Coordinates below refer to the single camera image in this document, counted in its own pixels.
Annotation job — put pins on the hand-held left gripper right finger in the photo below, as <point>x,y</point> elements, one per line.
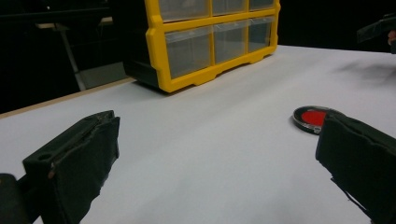
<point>361,158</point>

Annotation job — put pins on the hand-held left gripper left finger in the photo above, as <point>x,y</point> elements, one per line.
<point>77,155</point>

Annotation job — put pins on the red round disc black rim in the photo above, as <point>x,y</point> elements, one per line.
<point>311,118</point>

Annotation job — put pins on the yellow drawer organizer cabinet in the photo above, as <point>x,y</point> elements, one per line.
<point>158,46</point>

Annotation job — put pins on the clear plastic drawer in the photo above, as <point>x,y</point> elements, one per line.
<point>230,43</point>

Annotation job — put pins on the white metal stand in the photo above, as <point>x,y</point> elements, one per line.
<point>69,53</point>

